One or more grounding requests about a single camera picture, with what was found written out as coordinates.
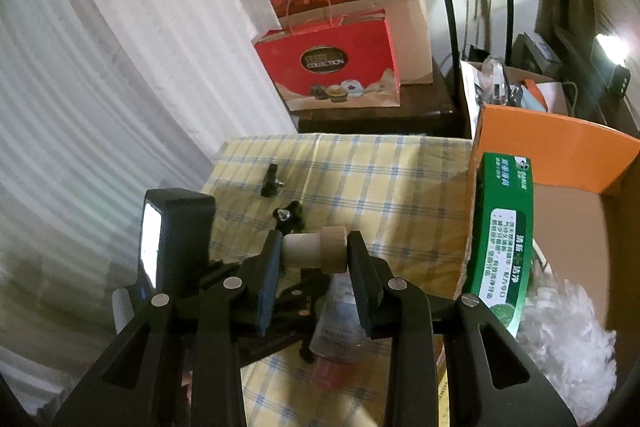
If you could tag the yellow plaid tablecloth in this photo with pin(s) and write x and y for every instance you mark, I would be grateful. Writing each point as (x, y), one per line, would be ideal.
(375, 187)

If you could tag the white bag with bottles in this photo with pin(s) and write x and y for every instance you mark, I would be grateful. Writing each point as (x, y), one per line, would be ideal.
(545, 99)

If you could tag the black speaker stand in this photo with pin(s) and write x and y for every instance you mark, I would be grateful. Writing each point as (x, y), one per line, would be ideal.
(509, 27)
(451, 37)

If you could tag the clear plastic packaging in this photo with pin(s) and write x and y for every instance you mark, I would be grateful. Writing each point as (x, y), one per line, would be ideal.
(496, 79)

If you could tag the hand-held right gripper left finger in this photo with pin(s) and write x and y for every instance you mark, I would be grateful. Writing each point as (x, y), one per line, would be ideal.
(267, 287)

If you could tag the long green toothpaste box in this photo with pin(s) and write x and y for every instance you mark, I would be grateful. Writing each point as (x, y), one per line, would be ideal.
(500, 247)

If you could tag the large brown cardboard box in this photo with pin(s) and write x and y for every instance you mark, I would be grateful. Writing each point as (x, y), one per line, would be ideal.
(412, 37)

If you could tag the red paper bag chocolate print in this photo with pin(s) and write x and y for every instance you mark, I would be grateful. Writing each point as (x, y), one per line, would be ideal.
(325, 62)

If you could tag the glowing black light device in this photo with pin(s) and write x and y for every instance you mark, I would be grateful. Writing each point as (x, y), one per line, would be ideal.
(612, 62)

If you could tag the cork stopper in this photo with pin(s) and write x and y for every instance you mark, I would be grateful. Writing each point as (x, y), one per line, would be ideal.
(310, 249)

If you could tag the orange cardboard box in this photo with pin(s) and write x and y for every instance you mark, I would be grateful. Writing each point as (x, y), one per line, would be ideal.
(565, 147)

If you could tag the white curtain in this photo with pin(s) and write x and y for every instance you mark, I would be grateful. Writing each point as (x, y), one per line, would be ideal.
(100, 82)

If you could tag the white plastic bag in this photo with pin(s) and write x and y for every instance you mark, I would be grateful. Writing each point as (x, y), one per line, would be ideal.
(565, 337)

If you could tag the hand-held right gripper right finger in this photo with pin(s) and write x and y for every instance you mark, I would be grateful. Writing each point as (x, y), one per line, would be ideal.
(362, 287)

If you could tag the dark small box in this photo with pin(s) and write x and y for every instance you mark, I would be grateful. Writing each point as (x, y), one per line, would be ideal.
(537, 54)

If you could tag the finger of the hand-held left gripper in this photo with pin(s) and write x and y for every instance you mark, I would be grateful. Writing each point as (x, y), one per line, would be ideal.
(300, 302)

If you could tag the dark wooden cabinet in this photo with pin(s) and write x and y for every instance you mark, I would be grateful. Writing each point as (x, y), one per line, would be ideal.
(370, 119)

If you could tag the clear bottle with pink cap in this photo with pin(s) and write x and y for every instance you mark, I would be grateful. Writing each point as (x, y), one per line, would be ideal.
(337, 322)

